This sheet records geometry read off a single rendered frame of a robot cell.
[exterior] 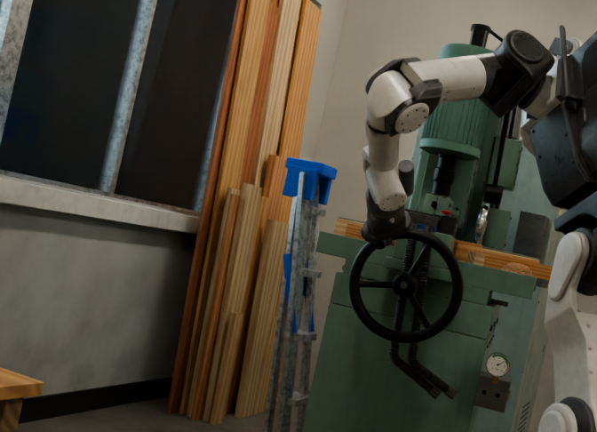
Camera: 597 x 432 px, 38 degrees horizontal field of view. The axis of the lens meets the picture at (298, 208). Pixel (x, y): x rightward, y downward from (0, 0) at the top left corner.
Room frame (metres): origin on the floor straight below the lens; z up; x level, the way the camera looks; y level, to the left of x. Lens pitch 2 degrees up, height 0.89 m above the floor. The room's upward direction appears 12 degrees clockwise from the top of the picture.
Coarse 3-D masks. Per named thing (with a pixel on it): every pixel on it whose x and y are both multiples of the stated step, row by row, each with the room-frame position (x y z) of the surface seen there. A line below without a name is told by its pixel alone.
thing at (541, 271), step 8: (352, 224) 2.57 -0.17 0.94; (352, 232) 2.56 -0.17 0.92; (360, 232) 2.56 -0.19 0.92; (488, 256) 2.46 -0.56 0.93; (496, 256) 2.45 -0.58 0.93; (504, 256) 2.45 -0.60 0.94; (488, 264) 2.46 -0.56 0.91; (496, 264) 2.45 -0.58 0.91; (504, 264) 2.45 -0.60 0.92; (528, 264) 2.43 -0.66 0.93; (536, 264) 2.42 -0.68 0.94; (536, 272) 2.42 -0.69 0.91; (544, 272) 2.42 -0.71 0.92
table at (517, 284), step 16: (320, 240) 2.43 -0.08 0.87; (336, 240) 2.42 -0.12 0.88; (352, 240) 2.41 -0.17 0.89; (352, 256) 2.40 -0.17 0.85; (384, 256) 2.38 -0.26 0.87; (432, 272) 2.25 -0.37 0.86; (448, 272) 2.24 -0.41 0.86; (464, 272) 2.32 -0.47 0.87; (480, 272) 2.31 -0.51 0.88; (496, 272) 2.30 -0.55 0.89; (512, 272) 2.29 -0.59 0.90; (496, 288) 2.30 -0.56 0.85; (512, 288) 2.29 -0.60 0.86; (528, 288) 2.28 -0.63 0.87
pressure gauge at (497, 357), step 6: (492, 354) 2.23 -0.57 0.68; (498, 354) 2.23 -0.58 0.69; (504, 354) 2.23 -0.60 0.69; (486, 360) 2.23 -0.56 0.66; (492, 360) 2.23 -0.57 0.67; (498, 360) 2.22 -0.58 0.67; (504, 360) 2.22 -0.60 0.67; (486, 366) 2.23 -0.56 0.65; (492, 366) 2.23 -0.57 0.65; (498, 366) 2.22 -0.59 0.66; (504, 366) 2.22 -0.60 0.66; (510, 366) 2.21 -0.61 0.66; (492, 372) 2.23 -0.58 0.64; (498, 372) 2.22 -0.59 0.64; (504, 372) 2.22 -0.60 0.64; (492, 378) 2.25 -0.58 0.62
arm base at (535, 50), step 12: (516, 36) 1.77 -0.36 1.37; (528, 36) 1.78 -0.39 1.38; (504, 48) 1.76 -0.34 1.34; (516, 48) 1.75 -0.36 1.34; (528, 48) 1.76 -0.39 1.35; (540, 48) 1.78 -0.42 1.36; (516, 60) 1.74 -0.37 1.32; (528, 60) 1.75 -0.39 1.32; (540, 60) 1.76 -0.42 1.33; (552, 60) 1.79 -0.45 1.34; (528, 72) 1.74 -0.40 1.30; (540, 72) 1.76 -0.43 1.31; (516, 84) 1.77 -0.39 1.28; (528, 84) 1.76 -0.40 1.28; (504, 96) 1.81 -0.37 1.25; (516, 96) 1.79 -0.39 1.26; (492, 108) 1.85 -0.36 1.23; (504, 108) 1.83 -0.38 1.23
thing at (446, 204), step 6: (426, 198) 2.47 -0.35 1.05; (432, 198) 2.47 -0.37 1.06; (438, 198) 2.46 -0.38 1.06; (444, 198) 2.46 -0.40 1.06; (426, 204) 2.47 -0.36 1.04; (438, 204) 2.46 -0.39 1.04; (444, 204) 2.46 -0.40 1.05; (450, 204) 2.47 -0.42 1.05; (426, 210) 2.47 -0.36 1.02; (432, 210) 2.47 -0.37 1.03; (438, 210) 2.46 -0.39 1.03; (444, 210) 2.46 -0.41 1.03; (450, 210) 2.54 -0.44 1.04; (450, 216) 2.58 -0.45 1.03
